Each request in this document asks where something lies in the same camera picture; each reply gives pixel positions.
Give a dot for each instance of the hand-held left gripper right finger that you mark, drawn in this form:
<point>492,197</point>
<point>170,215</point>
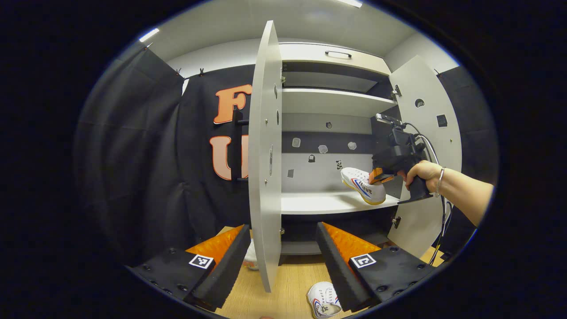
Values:
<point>334,266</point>

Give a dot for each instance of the white shoe cabinet door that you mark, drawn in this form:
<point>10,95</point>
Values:
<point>429,79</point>
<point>263,177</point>

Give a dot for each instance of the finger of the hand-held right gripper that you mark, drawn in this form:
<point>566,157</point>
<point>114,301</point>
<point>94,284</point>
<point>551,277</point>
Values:
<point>377,176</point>

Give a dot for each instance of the white cabinet drawer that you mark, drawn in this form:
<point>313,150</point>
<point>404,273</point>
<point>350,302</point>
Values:
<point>310,53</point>

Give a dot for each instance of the white canvas shoe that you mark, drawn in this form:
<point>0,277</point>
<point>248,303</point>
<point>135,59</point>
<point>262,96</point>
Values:
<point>361,181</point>
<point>323,299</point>

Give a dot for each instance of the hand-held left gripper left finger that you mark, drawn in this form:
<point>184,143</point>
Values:
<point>230,270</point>

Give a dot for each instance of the pale round plush toy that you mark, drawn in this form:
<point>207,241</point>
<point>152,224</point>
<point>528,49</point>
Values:
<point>251,259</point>

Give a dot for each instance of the ceiling light panel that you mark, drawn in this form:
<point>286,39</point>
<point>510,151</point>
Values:
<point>352,3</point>
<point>149,35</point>

